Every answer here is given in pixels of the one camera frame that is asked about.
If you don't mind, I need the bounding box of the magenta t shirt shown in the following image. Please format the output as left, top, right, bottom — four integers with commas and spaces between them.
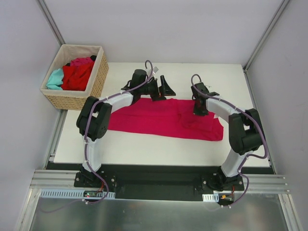
108, 98, 224, 141
70, 57, 95, 67

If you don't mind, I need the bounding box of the wicker basket with cloth liner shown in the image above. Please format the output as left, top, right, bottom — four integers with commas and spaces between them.
40, 44, 109, 110

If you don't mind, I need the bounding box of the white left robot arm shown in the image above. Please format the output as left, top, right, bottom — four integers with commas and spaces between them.
77, 69, 176, 187

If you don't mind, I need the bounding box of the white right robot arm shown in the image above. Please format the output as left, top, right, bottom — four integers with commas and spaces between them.
191, 82, 268, 192

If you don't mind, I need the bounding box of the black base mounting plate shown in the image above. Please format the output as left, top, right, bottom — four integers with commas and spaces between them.
45, 161, 265, 202

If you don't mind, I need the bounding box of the red t shirt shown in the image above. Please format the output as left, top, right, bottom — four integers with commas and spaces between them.
61, 62, 94, 91

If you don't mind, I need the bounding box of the magenta t shirt in basket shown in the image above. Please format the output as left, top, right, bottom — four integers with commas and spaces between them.
70, 57, 95, 67

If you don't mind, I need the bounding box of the turquoise t shirt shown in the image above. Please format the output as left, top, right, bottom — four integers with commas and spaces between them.
46, 68, 64, 90

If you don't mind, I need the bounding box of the aluminium frame rail right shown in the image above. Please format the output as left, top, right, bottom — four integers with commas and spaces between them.
243, 0, 292, 73

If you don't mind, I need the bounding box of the aluminium frame rail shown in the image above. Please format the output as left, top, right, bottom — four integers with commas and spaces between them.
243, 0, 292, 73
36, 0, 66, 46

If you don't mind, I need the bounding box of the right slotted cable duct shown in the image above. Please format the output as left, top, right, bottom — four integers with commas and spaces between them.
202, 193, 219, 203

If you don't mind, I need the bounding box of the slotted cable duct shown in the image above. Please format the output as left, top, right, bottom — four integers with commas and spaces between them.
202, 193, 219, 203
40, 189, 116, 200

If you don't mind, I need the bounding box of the aluminium frame rail left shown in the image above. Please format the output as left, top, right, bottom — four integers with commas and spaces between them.
36, 0, 66, 46

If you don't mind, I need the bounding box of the left slotted cable duct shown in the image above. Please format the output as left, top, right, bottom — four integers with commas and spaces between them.
40, 189, 116, 200

